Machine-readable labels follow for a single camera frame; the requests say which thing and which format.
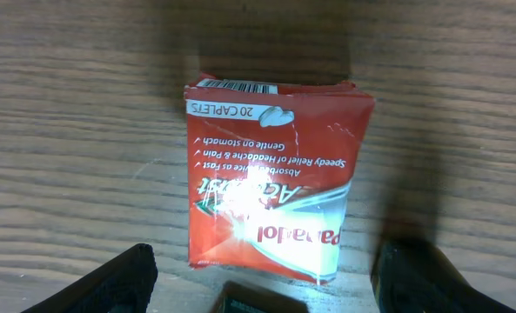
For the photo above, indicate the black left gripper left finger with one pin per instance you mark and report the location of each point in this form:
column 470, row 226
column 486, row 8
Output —
column 124, row 284

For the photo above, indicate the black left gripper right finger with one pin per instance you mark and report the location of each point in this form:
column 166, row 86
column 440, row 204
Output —
column 415, row 276

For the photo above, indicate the green Zam-Buk box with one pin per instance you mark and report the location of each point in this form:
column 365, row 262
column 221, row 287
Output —
column 247, row 298

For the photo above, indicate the red Panadol box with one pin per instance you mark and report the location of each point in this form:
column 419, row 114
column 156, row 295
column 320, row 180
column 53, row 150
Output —
column 270, row 166

